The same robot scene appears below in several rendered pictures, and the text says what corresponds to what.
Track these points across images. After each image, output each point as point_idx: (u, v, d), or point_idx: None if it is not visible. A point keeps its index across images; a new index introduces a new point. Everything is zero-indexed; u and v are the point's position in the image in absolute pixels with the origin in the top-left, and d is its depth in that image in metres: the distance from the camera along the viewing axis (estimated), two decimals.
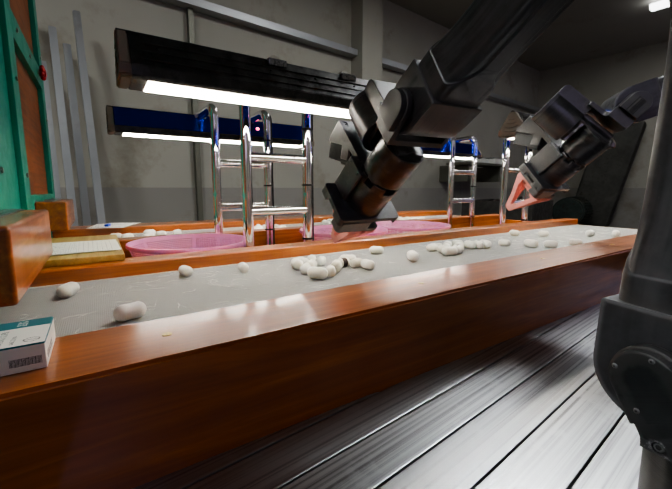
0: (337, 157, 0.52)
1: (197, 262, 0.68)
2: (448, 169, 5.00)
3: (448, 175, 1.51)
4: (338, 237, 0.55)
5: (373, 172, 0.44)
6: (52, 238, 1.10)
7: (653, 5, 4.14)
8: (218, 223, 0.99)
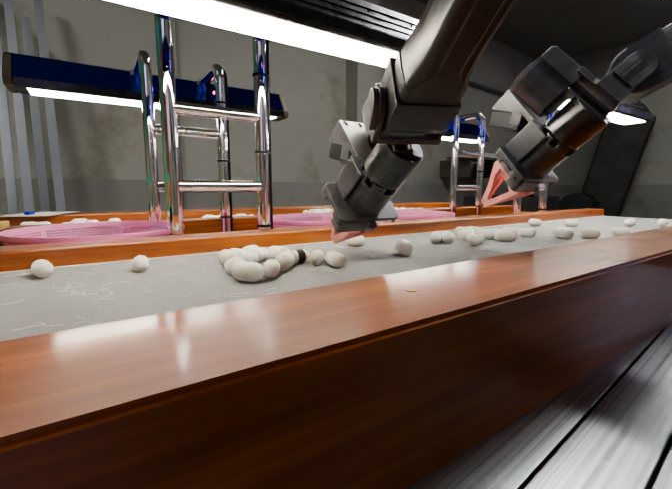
0: (337, 157, 0.52)
1: (78, 256, 0.45)
2: (449, 164, 4.77)
3: (451, 157, 1.28)
4: (338, 237, 0.55)
5: (370, 168, 0.44)
6: None
7: None
8: (153, 208, 0.76)
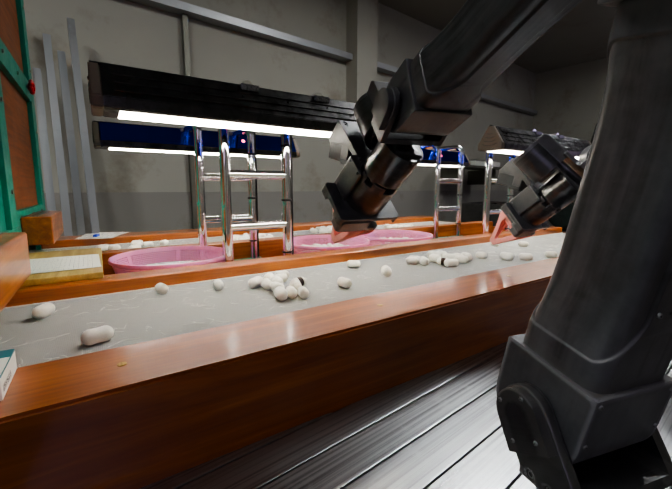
0: (337, 157, 0.52)
1: (175, 279, 0.71)
2: (444, 172, 5.02)
3: (434, 184, 1.53)
4: (338, 237, 0.55)
5: (371, 169, 0.44)
6: (41, 249, 1.12)
7: None
8: (202, 236, 1.01)
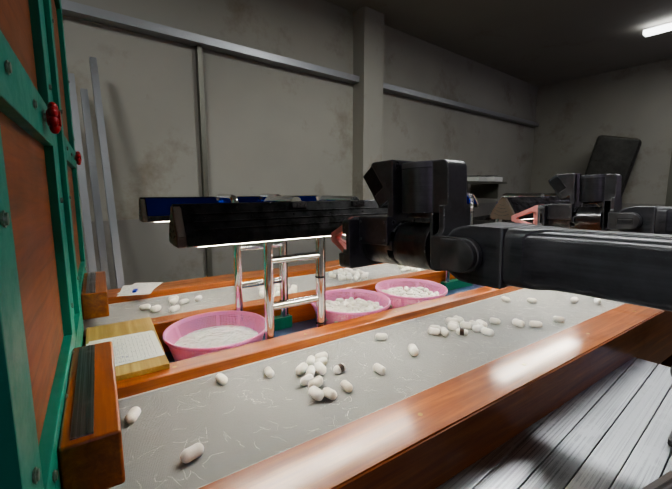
0: (372, 188, 0.47)
1: (229, 364, 0.80)
2: None
3: None
4: (338, 244, 0.56)
5: (400, 255, 0.43)
6: None
7: (646, 31, 4.25)
8: (238, 301, 1.11)
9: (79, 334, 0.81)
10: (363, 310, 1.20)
